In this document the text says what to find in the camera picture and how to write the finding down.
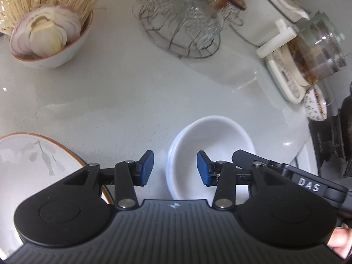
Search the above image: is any white ceramic bowl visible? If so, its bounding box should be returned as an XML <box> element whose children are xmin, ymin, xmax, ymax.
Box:
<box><xmin>166</xmin><ymin>116</ymin><xmax>256</xmax><ymax>204</ymax></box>

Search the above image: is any person's right hand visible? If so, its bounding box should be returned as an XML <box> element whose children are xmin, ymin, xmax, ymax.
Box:
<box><xmin>327</xmin><ymin>224</ymin><xmax>352</xmax><ymax>259</ymax></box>

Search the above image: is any black gas stove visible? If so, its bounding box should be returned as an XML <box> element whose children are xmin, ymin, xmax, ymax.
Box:
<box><xmin>308</xmin><ymin>117</ymin><xmax>337</xmax><ymax>169</ymax></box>

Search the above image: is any black wok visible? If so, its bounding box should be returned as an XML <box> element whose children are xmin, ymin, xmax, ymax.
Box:
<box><xmin>332</xmin><ymin>85</ymin><xmax>352</xmax><ymax>178</ymax></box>

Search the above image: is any floral bowl with residue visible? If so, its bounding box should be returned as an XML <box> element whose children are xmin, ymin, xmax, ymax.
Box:
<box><xmin>304</xmin><ymin>85</ymin><xmax>328</xmax><ymax>122</ymax></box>

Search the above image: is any cream kettle base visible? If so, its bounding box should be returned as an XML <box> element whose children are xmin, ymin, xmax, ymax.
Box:
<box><xmin>265</xmin><ymin>44</ymin><xmax>308</xmax><ymax>104</ymax></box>

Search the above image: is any glass kettle with tea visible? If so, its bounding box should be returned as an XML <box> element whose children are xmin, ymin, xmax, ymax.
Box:
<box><xmin>288</xmin><ymin>12</ymin><xmax>347</xmax><ymax>84</ymax></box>

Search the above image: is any bowl with onion slices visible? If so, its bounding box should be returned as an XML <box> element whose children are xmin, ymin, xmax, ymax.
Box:
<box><xmin>9</xmin><ymin>5</ymin><xmax>94</xmax><ymax>69</ymax></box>

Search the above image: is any white cooking pot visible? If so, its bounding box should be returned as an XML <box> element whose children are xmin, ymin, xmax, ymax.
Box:
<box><xmin>229</xmin><ymin>0</ymin><xmax>310</xmax><ymax>59</ymax></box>

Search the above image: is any wire glass rack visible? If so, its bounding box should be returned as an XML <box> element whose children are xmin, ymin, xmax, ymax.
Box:
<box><xmin>132</xmin><ymin>0</ymin><xmax>240</xmax><ymax>59</ymax></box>

